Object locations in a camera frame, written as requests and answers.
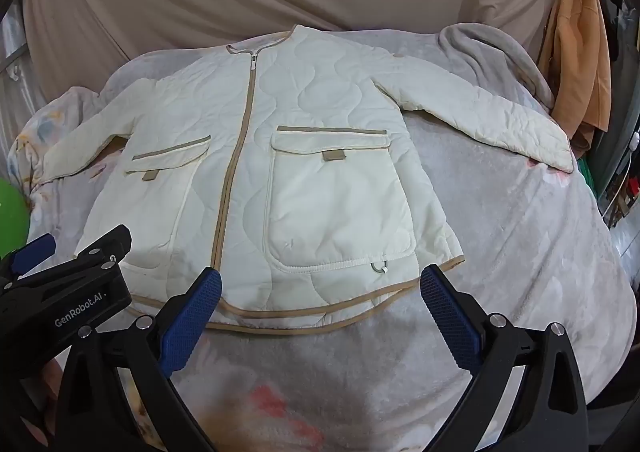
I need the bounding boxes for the silver curtain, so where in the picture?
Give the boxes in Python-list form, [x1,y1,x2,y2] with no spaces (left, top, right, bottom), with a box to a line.
[0,0,46,153]

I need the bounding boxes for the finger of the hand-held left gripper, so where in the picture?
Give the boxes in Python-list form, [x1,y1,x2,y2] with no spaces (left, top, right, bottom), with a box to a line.
[74,225,133,279]
[0,233,57,284]

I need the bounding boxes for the dark hanging garment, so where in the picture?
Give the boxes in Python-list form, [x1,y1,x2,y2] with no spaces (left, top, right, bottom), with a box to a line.
[595,0,640,143]

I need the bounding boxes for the white quilted jacket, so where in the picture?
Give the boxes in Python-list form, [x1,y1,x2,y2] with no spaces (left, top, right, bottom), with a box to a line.
[42,23,576,335]

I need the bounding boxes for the orange hanging garment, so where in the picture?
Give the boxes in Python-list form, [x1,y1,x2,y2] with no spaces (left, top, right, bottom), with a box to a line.
[537,0,613,158]

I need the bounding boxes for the green fabric object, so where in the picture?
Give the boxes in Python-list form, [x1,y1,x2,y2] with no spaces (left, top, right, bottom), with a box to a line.
[0,177,31,258]

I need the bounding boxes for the grey floral fleece blanket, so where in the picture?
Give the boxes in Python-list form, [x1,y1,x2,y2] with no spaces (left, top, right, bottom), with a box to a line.
[7,22,638,452]

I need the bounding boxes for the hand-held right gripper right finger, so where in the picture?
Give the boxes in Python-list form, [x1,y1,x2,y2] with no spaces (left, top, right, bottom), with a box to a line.
[419,264,589,452]

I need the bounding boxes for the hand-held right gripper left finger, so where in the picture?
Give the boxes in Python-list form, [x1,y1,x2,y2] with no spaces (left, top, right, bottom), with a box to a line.
[47,267,222,452]

